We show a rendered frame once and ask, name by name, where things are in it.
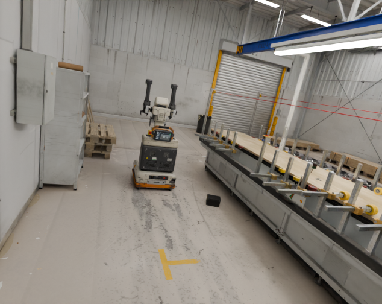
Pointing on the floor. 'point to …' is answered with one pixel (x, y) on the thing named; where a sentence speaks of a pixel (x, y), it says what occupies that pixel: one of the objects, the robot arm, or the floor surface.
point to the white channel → (309, 55)
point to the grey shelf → (65, 129)
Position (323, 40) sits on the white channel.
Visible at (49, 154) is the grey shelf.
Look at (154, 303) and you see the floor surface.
